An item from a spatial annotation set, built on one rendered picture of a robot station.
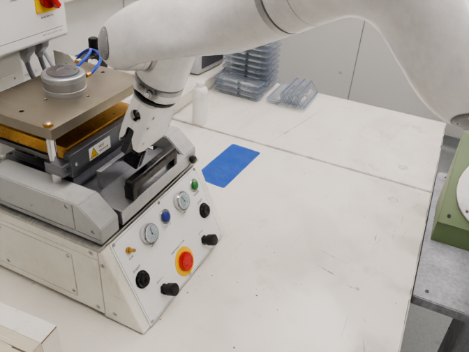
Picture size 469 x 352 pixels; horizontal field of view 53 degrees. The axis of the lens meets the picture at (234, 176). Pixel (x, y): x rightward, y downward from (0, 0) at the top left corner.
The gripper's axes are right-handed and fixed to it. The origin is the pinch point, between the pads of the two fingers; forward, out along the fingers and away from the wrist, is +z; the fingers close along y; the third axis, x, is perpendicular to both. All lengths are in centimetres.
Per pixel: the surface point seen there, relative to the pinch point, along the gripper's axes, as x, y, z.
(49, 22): 32.2, 10.9, -7.2
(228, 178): -11.8, 38.0, 23.4
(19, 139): 17.7, -10.2, 2.9
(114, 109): 10.2, 6.5, -1.4
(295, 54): 21, 246, 72
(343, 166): -37, 62, 14
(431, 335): -105, 83, 70
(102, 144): 5.3, -3.3, -0.9
